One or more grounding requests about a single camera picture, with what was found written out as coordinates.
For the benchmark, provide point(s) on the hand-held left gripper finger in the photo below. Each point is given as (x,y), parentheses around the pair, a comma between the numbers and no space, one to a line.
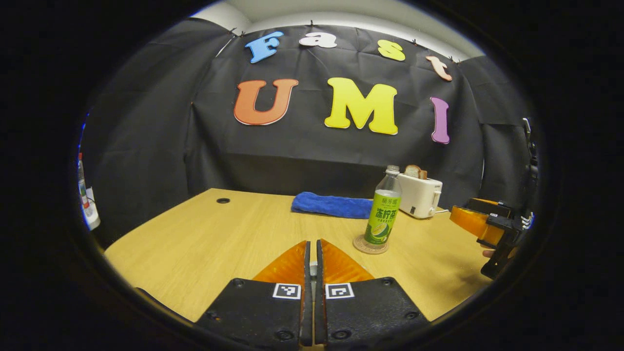
(307,302)
(319,302)

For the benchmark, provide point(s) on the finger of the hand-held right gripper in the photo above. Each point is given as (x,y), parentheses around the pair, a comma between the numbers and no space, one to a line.
(504,229)
(492,207)

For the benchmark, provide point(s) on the round beige coaster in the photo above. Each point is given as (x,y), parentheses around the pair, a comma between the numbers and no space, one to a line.
(360,247)

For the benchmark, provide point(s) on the green label water bottle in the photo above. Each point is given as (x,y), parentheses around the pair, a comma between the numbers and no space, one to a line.
(382,219)

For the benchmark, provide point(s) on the red cap plastic bottle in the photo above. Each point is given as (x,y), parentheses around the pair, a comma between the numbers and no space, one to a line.
(83,190)

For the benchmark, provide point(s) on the white toaster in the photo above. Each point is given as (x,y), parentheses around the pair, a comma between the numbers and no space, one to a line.
(421,197)

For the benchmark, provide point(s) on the toast bread slice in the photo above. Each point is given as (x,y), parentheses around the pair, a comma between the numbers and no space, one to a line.
(413,171)

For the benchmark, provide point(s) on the blue towel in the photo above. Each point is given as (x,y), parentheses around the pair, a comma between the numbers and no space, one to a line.
(331,204)

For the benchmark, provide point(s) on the black backdrop cloth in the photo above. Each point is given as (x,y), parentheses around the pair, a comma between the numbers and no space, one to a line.
(146,146)

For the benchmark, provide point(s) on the white side table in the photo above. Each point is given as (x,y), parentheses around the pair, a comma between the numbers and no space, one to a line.
(92,219)

